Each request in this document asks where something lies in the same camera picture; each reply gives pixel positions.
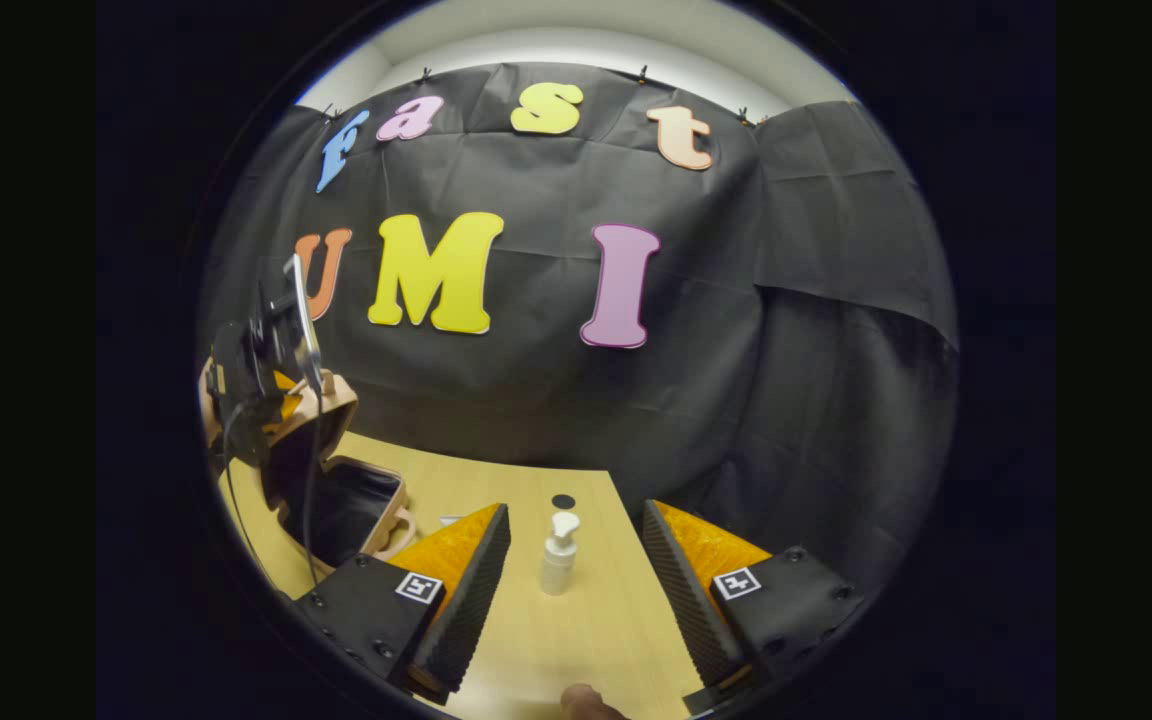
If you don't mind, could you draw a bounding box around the black backdrop cloth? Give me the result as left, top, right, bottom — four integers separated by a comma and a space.
198, 62, 959, 601

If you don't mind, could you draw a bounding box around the white pump bottle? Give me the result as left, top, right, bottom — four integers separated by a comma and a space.
540, 511, 582, 598

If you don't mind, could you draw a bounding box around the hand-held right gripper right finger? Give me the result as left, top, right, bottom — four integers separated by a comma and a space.
641, 498, 867, 713

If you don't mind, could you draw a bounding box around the pink suitcase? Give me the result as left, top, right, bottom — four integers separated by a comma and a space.
198, 355, 417, 583

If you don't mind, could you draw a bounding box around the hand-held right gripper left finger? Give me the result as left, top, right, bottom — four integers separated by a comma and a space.
291, 502, 514, 706

